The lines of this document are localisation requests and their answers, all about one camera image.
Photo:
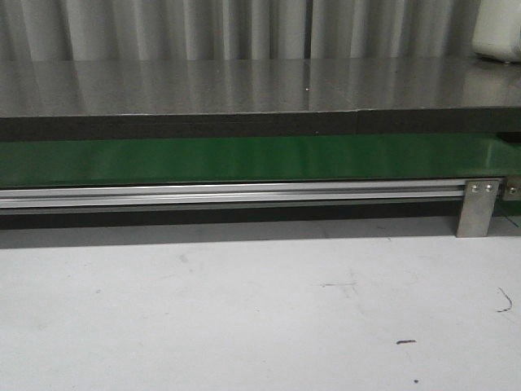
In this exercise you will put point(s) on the grey stone countertop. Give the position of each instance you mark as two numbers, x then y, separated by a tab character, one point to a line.
132	99

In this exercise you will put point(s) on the green conveyor belt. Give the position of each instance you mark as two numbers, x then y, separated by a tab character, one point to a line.
255	159

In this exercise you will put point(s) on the steel conveyor end plate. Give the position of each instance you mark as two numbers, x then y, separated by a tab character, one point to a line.
512	188

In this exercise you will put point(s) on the white grey curtain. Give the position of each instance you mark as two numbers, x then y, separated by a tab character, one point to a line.
191	30

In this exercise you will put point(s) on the aluminium conveyor side rail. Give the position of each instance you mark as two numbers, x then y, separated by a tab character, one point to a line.
72	197

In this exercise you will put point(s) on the steel conveyor support bracket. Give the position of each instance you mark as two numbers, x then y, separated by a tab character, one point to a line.
477	209

